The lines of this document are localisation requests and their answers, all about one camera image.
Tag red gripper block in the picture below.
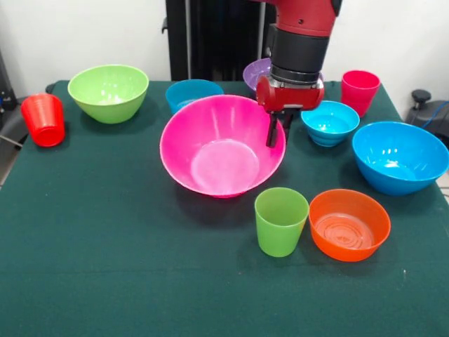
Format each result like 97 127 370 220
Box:
255 75 326 148

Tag purple bowl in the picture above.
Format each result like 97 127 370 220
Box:
242 58 326 94

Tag large pink bowl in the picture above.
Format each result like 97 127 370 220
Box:
159 93 287 199

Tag crimson cup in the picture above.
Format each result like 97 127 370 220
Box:
341 70 382 118

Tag small cyan ribbed bowl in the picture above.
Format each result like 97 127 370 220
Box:
300 100 361 147

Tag green cup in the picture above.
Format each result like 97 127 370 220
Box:
254 187 310 258

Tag blue straight-sided bowl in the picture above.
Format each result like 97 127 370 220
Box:
165 79 225 115

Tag large blue bowl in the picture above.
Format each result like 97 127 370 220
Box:
351 121 449 197

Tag orange bowl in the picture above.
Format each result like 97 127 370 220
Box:
308 189 391 263

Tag black knob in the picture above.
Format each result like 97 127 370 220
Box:
411 89 431 112

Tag lime green bowl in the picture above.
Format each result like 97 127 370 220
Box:
67 64 150 124

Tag dark green table cloth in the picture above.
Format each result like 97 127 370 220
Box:
0 79 449 337

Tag red ribbed cup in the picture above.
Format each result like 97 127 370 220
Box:
20 93 66 147

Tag grey chair base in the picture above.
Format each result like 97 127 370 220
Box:
0 94 47 150

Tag black equipment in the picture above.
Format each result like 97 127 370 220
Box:
0 48 17 122

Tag grey base with blue cable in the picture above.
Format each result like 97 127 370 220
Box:
405 100 449 138

